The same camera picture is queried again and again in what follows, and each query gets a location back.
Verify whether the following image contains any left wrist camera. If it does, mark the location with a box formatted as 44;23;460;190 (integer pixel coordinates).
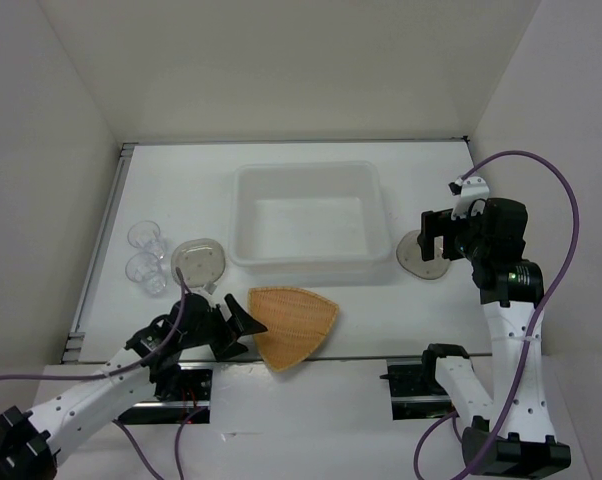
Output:
193;282;217;306

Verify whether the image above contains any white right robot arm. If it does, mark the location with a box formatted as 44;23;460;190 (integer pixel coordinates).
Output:
417;198;571;479

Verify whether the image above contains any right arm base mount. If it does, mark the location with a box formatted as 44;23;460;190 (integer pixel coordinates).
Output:
380;358;453;421

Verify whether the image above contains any clear plastic cup front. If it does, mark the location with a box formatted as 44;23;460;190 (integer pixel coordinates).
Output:
125;252;167;296

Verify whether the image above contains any clear plastic cup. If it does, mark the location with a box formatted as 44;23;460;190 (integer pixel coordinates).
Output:
125;252;167;296
127;220;167;260

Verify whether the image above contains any translucent plastic bin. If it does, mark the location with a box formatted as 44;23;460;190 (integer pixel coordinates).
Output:
227;161;393;284

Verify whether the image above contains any aluminium table frame rail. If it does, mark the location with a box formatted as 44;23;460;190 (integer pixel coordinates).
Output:
60;143;137;364

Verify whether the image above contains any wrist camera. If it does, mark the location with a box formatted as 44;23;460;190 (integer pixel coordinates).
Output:
193;282;217;306
449;176;490;220

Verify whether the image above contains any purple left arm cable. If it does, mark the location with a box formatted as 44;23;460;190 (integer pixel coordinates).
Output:
0;267;207;480

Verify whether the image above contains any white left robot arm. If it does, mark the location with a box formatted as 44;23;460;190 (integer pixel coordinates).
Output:
0;293;267;479

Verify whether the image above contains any clear plastic cup rear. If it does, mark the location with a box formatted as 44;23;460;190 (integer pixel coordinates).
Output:
127;220;167;260

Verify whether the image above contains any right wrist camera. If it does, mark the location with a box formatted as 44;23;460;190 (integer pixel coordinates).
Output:
449;176;490;220

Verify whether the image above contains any woven bamboo basket tray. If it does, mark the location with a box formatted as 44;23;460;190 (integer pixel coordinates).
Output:
247;287;340;373

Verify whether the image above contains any clear glass plate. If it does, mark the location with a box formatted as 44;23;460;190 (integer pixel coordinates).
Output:
396;230;451;281
170;238;226;288

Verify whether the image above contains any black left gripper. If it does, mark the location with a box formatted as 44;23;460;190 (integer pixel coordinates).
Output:
181;294;266;361

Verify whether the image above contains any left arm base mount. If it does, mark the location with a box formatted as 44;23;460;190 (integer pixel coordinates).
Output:
118;367;213;426

